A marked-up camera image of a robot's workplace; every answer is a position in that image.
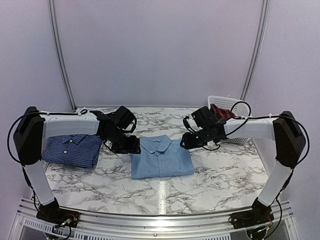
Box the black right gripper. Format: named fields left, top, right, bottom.
left=180, top=127, right=211, bottom=150

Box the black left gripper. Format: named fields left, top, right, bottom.
left=105, top=128, right=141, bottom=154

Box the light blue long sleeve shirt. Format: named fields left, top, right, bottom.
left=130, top=135, right=195, bottom=180

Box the navy checked shirt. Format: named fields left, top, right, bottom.
left=42, top=134, right=102, bottom=169

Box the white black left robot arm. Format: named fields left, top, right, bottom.
left=7, top=106, right=141, bottom=223

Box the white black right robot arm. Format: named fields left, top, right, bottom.
left=180, top=106, right=310, bottom=224

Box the red black plaid shirt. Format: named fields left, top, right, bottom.
left=210, top=103, right=236, bottom=120

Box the white plastic laundry basket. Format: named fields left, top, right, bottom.
left=207, top=95, right=253, bottom=145

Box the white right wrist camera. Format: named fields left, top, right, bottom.
left=182, top=116, right=196, bottom=134

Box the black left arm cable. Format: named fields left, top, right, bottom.
left=6, top=108, right=138, bottom=213

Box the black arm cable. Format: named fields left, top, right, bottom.
left=202, top=100, right=311, bottom=226
left=6, top=108, right=138, bottom=213

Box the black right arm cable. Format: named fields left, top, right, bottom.
left=202, top=100, right=311, bottom=226

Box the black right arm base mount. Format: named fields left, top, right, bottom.
left=228, top=198, right=275, bottom=229

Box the aluminium corner post right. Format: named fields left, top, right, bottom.
left=240, top=0, right=270, bottom=101

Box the aluminium corner post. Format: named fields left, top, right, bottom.
left=240, top=0, right=270, bottom=101
left=47, top=0, right=77, bottom=111

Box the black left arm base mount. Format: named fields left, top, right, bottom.
left=34, top=198, right=80, bottom=228

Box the aluminium front frame rail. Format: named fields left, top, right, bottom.
left=8, top=198, right=301, bottom=240

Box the aluminium corner post left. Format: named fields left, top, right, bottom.
left=47, top=0, right=77, bottom=111

